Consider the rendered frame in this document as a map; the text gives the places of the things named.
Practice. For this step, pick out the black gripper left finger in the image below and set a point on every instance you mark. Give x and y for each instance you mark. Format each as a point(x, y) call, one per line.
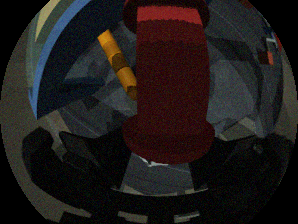
point(109, 152)

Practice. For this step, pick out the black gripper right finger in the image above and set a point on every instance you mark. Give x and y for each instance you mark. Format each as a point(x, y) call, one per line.
point(208, 166)

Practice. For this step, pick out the orange block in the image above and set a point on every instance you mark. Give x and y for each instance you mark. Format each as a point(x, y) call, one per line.
point(265, 57)
point(246, 3)

